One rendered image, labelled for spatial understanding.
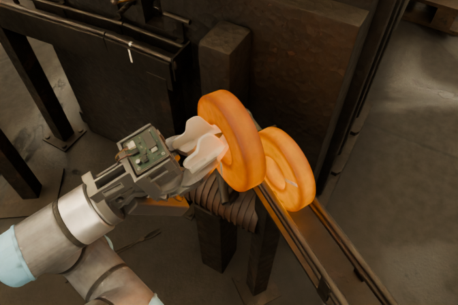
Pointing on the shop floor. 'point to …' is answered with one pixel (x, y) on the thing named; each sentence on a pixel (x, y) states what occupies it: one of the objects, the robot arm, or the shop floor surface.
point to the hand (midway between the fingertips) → (228, 133)
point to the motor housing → (221, 221)
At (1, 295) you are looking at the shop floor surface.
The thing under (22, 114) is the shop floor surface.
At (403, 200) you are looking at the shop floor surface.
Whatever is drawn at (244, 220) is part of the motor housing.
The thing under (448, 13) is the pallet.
